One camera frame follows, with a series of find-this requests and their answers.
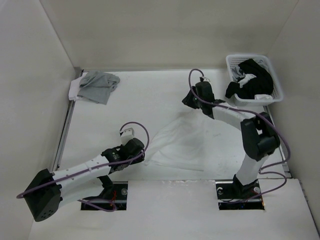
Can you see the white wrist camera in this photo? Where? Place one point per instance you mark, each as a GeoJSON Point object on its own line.
{"type": "Point", "coordinates": [204, 79]}
{"type": "Point", "coordinates": [126, 135]}

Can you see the white garment in basket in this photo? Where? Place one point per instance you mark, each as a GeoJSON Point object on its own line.
{"type": "Point", "coordinates": [263, 97]}

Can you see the black tank top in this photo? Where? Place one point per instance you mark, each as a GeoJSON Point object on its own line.
{"type": "Point", "coordinates": [257, 81]}

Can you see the white plastic laundry basket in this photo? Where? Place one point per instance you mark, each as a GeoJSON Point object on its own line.
{"type": "Point", "coordinates": [233, 60]}

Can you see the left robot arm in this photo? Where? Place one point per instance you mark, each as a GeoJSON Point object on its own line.
{"type": "Point", "coordinates": [86, 182]}

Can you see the folded white tank top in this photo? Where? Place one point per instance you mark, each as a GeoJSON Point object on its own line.
{"type": "Point", "coordinates": [74, 90]}

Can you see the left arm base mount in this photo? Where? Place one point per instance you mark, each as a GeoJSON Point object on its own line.
{"type": "Point", "coordinates": [117, 195]}

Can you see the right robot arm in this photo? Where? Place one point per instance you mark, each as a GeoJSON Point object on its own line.
{"type": "Point", "coordinates": [259, 139]}

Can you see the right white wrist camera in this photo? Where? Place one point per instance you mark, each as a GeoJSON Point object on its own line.
{"type": "Point", "coordinates": [204, 79]}

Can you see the folded grey tank top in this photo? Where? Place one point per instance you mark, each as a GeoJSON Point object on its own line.
{"type": "Point", "coordinates": [97, 86]}

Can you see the grey garment in basket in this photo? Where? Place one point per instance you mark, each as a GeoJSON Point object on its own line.
{"type": "Point", "coordinates": [237, 73]}

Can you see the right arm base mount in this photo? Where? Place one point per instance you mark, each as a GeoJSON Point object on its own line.
{"type": "Point", "coordinates": [231, 199]}

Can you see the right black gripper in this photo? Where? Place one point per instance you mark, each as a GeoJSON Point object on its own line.
{"type": "Point", "coordinates": [188, 101]}

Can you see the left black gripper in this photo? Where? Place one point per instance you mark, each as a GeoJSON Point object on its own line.
{"type": "Point", "coordinates": [137, 160]}

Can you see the metal table edge rail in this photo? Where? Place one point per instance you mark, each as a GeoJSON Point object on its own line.
{"type": "Point", "coordinates": [55, 164]}

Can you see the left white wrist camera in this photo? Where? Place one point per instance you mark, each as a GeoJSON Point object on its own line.
{"type": "Point", "coordinates": [126, 135]}

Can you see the white tank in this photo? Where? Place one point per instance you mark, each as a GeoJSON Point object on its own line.
{"type": "Point", "coordinates": [74, 90]}
{"type": "Point", "coordinates": [191, 140]}

